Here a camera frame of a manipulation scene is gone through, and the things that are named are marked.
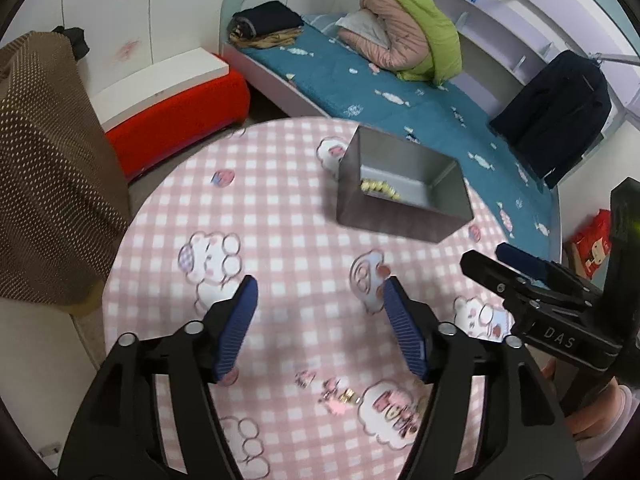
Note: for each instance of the red printed bag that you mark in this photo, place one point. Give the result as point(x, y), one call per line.
point(589, 246)

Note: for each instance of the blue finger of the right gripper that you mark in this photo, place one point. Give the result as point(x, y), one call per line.
point(535, 268)
point(500, 279)

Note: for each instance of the folded tan clothes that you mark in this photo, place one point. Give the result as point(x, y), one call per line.
point(284, 38)

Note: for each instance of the red cushioned bench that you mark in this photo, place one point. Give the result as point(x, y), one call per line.
point(170, 126)

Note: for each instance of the right human hand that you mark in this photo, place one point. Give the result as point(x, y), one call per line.
point(605, 418)

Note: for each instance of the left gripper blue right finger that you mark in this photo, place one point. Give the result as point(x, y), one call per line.
point(410, 321)

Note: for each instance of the grey metal storage box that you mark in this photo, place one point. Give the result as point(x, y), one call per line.
point(396, 187)

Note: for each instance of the white pillow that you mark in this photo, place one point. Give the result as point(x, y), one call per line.
point(366, 24)

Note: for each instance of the teal candy print bedspread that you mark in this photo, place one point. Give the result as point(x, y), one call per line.
point(345, 85)

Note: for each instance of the pink checkered cartoon tablecloth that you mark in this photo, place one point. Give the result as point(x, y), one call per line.
point(262, 203)

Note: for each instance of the black hanging coat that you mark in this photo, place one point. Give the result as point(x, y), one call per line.
point(555, 118)

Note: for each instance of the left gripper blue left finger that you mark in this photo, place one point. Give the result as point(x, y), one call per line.
point(231, 337)

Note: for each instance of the brown dotted blanket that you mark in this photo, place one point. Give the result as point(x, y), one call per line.
point(64, 198)

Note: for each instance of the pink paw charm keychain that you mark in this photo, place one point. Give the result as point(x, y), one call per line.
point(335, 400)

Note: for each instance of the folded black clothes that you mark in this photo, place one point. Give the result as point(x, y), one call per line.
point(265, 19)

